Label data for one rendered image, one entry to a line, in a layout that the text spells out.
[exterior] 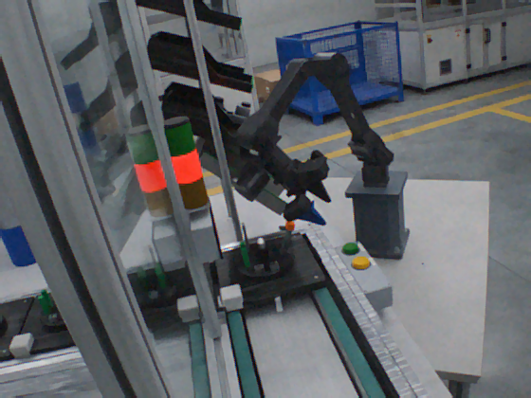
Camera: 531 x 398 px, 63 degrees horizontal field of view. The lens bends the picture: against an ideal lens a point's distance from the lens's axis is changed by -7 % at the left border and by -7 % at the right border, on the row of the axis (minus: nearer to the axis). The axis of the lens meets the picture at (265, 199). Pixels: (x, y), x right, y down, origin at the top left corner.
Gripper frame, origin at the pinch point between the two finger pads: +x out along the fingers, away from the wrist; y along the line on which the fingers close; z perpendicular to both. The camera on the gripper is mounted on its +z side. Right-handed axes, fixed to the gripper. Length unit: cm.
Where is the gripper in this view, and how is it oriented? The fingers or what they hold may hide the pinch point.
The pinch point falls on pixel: (318, 203)
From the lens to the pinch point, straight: 106.7
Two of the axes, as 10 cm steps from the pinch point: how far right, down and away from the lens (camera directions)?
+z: 6.8, -4.6, -5.7
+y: 2.4, -6.0, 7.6
